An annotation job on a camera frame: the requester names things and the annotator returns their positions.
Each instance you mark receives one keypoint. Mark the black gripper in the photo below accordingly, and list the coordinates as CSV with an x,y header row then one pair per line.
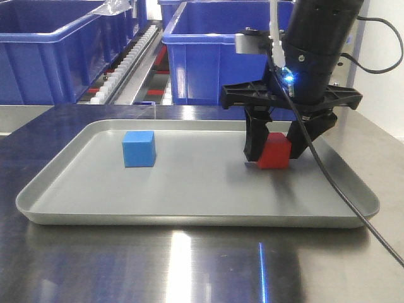
x,y
265,100

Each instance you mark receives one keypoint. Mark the red cube block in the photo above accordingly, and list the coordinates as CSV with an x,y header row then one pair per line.
x,y
276,152

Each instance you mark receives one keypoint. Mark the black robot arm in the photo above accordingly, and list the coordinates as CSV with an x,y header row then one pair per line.
x,y
312,45

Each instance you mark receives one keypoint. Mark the blue plastic bin right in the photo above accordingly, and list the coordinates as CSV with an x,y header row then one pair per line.
x,y
200,39

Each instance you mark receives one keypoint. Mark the blue plastic bin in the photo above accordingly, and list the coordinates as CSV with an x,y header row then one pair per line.
x,y
200,39
53,51

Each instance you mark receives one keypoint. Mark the grey metal tray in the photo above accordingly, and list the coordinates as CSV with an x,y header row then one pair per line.
x,y
200,177

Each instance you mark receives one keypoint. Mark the blue cube block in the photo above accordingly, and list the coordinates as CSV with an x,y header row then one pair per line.
x,y
138,149

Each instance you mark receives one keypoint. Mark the blue bin behind right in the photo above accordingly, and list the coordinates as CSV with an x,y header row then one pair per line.
x,y
170,12

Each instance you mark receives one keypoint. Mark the clear plastic sheet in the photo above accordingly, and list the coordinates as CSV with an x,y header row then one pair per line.
x,y
112,8

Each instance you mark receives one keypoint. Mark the blue plastic bin left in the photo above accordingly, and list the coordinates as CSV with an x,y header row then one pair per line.
x,y
53,51

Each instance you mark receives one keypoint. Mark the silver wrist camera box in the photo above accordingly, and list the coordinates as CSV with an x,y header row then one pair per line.
x,y
251,41

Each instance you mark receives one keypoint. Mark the white roller conveyor rail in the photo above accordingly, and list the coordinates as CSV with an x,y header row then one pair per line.
x,y
117,79

